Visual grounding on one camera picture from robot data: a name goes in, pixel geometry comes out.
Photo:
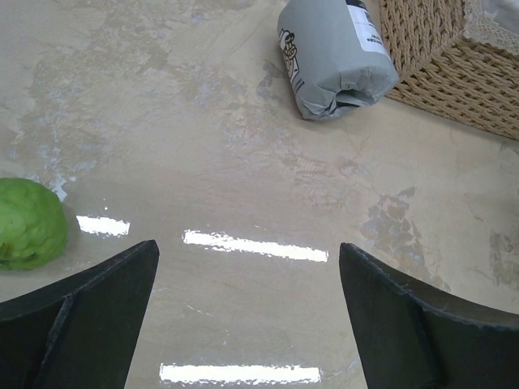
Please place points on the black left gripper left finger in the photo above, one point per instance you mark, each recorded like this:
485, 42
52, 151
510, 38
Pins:
81, 331

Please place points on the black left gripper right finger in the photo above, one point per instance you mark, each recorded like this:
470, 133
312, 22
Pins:
410, 334

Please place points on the grey paper towel roll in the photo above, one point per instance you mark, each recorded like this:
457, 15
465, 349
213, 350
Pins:
334, 56

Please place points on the green guava fruit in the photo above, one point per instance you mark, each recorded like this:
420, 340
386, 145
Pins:
34, 227

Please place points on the woven wicker fruit basket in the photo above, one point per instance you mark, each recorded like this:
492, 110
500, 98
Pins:
443, 71

